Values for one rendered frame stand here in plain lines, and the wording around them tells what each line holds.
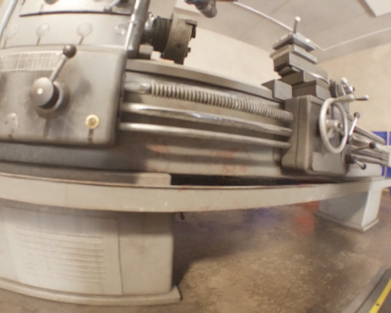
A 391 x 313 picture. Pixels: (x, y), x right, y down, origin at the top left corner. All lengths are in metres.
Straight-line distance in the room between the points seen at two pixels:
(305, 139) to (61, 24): 0.94
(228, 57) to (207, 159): 4.32
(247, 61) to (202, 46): 1.22
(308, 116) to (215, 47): 4.20
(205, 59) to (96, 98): 4.19
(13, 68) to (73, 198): 0.37
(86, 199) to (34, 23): 0.63
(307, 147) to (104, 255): 0.77
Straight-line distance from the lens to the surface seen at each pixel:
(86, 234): 0.62
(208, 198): 0.51
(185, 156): 0.65
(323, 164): 0.81
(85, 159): 0.64
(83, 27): 0.72
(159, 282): 0.73
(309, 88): 0.85
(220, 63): 4.70
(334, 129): 0.76
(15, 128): 0.54
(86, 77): 0.49
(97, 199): 0.47
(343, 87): 0.90
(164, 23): 0.94
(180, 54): 0.92
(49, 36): 0.75
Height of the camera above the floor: 0.56
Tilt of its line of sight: 2 degrees down
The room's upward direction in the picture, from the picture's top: 5 degrees clockwise
